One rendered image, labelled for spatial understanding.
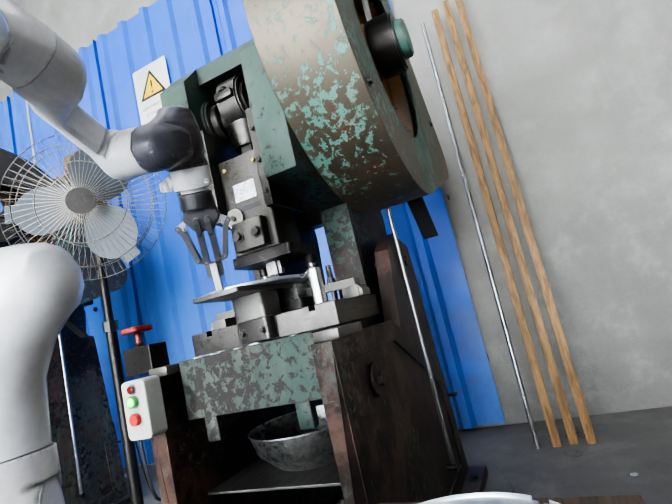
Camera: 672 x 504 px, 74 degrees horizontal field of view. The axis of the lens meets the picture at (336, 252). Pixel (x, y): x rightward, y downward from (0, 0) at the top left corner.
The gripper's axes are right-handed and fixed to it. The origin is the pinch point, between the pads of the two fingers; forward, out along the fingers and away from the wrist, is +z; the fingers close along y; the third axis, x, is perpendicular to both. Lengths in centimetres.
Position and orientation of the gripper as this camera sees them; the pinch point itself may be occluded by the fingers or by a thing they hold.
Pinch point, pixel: (216, 276)
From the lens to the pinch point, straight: 109.7
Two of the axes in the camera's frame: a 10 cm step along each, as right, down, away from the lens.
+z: 1.8, 9.6, 2.4
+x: -1.7, -2.1, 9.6
